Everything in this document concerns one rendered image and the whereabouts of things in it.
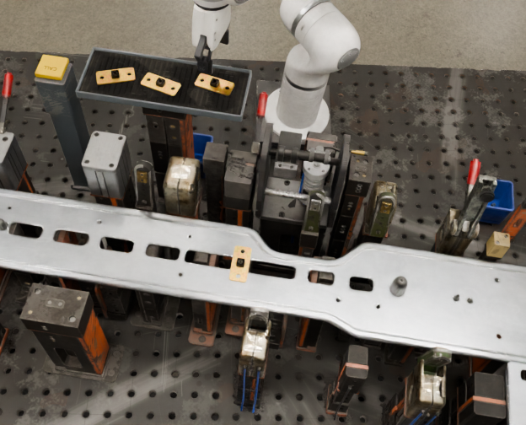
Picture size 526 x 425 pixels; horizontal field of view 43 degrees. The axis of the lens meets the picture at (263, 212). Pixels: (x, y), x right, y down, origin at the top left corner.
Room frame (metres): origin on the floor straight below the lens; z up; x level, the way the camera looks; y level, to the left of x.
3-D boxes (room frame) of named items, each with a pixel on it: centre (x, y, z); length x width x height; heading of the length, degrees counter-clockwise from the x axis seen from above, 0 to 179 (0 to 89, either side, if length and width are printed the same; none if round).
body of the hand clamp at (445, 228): (0.78, -0.44, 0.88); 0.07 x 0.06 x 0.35; 176
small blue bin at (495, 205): (1.04, -0.62, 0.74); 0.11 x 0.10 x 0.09; 86
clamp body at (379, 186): (0.82, -0.27, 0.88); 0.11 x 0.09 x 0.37; 176
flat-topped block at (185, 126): (1.00, 0.24, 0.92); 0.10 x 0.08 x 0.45; 86
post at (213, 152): (0.87, 0.12, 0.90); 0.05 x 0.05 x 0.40; 86
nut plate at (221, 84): (1.01, 0.13, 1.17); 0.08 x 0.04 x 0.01; 75
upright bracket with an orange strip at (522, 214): (0.76, -0.54, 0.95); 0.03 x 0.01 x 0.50; 86
